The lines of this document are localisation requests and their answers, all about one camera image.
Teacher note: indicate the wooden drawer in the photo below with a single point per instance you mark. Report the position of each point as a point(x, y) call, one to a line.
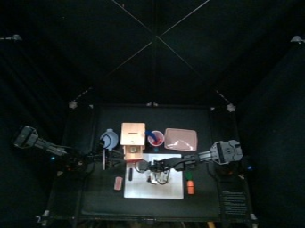
point(132, 153)

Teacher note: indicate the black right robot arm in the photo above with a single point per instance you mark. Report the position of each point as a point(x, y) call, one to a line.
point(206, 155)

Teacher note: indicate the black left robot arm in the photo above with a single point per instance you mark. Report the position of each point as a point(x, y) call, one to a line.
point(43, 145)

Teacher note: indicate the wooden drawer cabinet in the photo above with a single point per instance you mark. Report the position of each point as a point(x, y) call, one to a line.
point(132, 133)

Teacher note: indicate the white cutting board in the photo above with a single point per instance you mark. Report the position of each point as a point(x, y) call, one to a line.
point(154, 191)

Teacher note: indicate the blue plate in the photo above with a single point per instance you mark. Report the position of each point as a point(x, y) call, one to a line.
point(108, 139)

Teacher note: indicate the orange toy carrot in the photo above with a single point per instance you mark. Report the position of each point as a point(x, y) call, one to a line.
point(190, 187)

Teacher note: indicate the pink rectangular block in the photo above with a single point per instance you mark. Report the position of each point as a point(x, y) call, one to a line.
point(118, 183)

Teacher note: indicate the pink square tray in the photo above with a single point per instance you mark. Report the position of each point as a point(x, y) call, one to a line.
point(180, 139)

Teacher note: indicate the blue utensil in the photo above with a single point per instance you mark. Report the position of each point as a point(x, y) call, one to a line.
point(150, 134)

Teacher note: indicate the metal frame clamp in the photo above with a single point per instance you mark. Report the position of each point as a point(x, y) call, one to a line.
point(15, 37)
point(230, 107)
point(151, 104)
point(72, 104)
point(296, 39)

